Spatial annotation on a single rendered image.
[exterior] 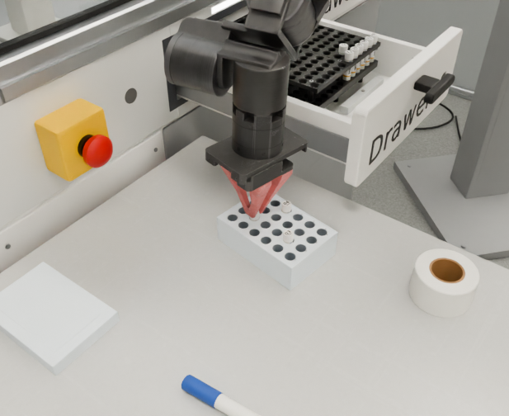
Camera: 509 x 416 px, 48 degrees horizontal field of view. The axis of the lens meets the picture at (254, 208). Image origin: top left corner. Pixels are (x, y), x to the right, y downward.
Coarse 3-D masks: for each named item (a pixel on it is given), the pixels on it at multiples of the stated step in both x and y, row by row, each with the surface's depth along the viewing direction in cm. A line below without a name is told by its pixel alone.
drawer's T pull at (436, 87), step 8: (424, 80) 74; (432, 80) 74; (440, 80) 73; (448, 80) 73; (416, 88) 74; (424, 88) 73; (432, 88) 72; (440, 88) 72; (432, 96) 71; (440, 96) 73
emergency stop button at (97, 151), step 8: (96, 136) 67; (104, 136) 67; (88, 144) 66; (96, 144) 66; (104, 144) 67; (88, 152) 66; (96, 152) 66; (104, 152) 67; (88, 160) 67; (96, 160) 67; (104, 160) 68
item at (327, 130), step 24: (336, 24) 91; (384, 48) 88; (408, 48) 85; (384, 72) 90; (192, 96) 83; (216, 96) 80; (288, 96) 74; (288, 120) 74; (312, 120) 72; (336, 120) 70; (312, 144) 74; (336, 144) 72
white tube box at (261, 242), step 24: (240, 216) 71; (264, 216) 71; (288, 216) 71; (312, 216) 71; (240, 240) 69; (264, 240) 68; (312, 240) 69; (336, 240) 69; (264, 264) 68; (288, 264) 65; (312, 264) 67; (288, 288) 67
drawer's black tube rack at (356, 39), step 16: (320, 32) 87; (336, 32) 87; (304, 48) 84; (320, 48) 83; (336, 48) 83; (304, 64) 79; (320, 64) 79; (304, 80) 76; (336, 80) 82; (352, 80) 82; (304, 96) 79; (320, 96) 79; (336, 96) 79
